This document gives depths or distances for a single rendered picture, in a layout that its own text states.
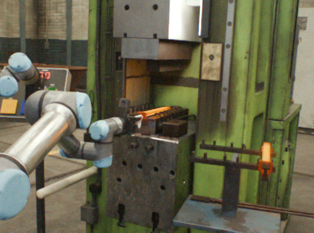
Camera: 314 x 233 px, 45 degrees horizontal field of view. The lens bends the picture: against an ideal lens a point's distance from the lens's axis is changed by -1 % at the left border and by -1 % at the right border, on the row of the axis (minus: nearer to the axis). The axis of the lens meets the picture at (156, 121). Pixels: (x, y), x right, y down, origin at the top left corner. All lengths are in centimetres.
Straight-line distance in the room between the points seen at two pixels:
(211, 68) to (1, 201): 120
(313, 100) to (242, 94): 519
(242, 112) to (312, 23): 524
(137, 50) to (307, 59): 533
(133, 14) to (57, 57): 929
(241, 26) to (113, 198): 103
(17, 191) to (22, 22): 1053
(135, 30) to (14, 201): 114
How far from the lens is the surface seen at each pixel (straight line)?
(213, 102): 185
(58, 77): 204
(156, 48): 180
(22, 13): 1140
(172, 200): 182
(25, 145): 104
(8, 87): 145
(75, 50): 1059
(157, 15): 181
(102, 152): 157
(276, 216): 167
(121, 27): 189
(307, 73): 696
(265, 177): 130
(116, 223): 203
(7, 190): 91
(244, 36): 181
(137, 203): 191
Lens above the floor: 132
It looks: 11 degrees down
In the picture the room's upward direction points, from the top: 2 degrees clockwise
